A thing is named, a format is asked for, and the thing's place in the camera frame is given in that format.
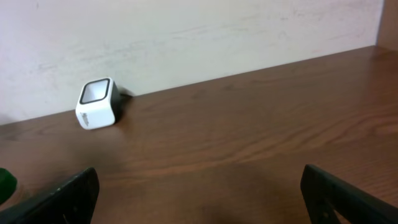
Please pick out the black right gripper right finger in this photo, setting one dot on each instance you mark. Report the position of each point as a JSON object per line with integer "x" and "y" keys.
{"x": 325, "y": 195}

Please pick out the green lid white jar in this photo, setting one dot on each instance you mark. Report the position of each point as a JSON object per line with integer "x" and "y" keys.
{"x": 8, "y": 185}

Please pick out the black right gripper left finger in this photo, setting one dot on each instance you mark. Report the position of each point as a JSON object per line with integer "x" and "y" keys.
{"x": 72, "y": 201}

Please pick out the white barcode scanner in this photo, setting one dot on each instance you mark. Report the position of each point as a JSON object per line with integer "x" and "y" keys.
{"x": 99, "y": 104}

